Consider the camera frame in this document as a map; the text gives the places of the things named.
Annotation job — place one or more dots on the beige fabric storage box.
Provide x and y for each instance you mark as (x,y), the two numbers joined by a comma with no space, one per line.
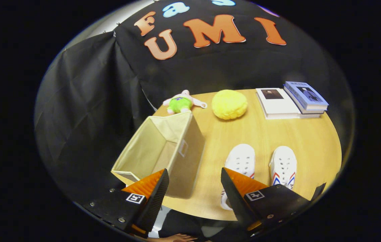
(163,134)

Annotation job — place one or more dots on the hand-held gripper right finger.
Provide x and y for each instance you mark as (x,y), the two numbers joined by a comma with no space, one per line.
(236,201)

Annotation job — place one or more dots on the white book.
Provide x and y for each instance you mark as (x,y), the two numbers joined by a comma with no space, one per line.
(278,106)

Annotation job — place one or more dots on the black backdrop cloth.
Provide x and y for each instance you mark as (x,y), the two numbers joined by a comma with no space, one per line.
(86,101)

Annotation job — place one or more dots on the yellow plush ball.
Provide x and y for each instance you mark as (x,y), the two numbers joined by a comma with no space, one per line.
(229,105)

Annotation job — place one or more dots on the green and pink plush toy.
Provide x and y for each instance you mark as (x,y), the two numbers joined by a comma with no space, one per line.
(180,104)

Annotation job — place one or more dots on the white canvas shoe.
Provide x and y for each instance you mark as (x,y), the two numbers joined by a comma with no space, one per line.
(241,159)
(283,164)

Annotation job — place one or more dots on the blue book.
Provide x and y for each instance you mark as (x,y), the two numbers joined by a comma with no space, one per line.
(306,95)

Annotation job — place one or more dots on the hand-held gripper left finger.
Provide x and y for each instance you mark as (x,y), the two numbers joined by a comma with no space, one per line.
(155,205)

